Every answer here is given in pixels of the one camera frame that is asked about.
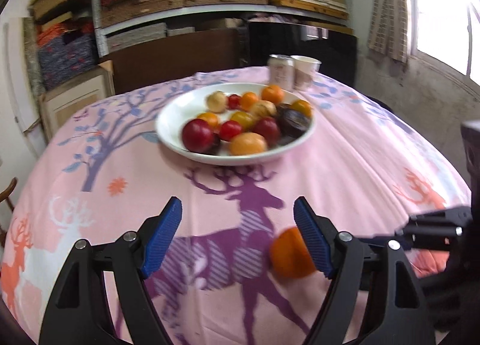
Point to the checkered curtain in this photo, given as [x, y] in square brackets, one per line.
[390, 29]

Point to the dark purple passion fruit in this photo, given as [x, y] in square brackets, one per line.
[216, 144]

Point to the framed picture leaning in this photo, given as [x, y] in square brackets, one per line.
[61, 103]

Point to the small brown longan fruit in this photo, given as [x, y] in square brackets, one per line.
[217, 102]

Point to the white paper cup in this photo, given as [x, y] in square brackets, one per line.
[306, 70]

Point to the large orange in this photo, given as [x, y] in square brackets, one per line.
[289, 256]
[211, 118]

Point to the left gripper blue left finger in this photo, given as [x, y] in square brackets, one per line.
[157, 234]

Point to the small yellow orange fruit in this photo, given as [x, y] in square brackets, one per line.
[303, 107]

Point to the pink deer print tablecloth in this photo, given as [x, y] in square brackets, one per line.
[105, 172]

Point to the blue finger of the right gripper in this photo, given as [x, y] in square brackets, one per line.
[460, 216]
[442, 238]

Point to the dark wrinkled passion fruit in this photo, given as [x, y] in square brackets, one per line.
[293, 123]

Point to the dark wooden cabinet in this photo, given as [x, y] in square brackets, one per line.
[177, 57]

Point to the orange persimmon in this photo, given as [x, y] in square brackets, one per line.
[247, 143]

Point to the small red tomato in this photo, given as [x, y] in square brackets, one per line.
[233, 102]
[228, 130]

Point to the pink drink can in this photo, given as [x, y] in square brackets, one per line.
[281, 71]

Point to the purple mangosteen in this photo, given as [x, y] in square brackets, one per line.
[282, 108]

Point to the white oval plate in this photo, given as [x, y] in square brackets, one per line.
[171, 119]

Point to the wooden chair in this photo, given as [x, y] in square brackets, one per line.
[5, 197]

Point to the blue patterned boxes stack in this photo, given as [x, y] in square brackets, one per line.
[65, 51]

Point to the large red plum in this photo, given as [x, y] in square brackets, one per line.
[197, 136]

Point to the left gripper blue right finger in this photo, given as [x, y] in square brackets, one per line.
[319, 235]

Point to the small striped pepino back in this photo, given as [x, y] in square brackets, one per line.
[263, 109]

